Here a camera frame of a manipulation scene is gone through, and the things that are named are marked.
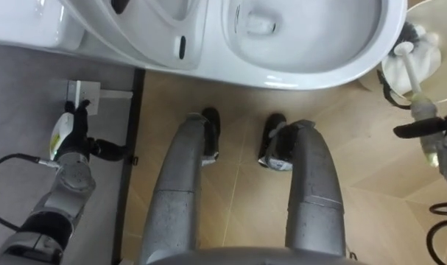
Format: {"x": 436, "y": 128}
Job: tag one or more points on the robot body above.
{"x": 252, "y": 257}

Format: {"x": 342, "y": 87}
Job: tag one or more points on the black baseboard strip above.
{"x": 129, "y": 121}

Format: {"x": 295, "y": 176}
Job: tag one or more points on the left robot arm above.
{"x": 61, "y": 198}

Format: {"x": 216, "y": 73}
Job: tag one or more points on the white toilet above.
{"x": 304, "y": 40}

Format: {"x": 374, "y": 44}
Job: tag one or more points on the white wall socket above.
{"x": 84, "y": 94}

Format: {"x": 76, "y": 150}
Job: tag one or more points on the white toilet brush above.
{"x": 411, "y": 71}

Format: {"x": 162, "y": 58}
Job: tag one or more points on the cream toilet brush holder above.
{"x": 446, "y": 44}

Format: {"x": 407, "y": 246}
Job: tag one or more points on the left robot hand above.
{"x": 74, "y": 136}

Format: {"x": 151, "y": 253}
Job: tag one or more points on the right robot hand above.
{"x": 422, "y": 127}

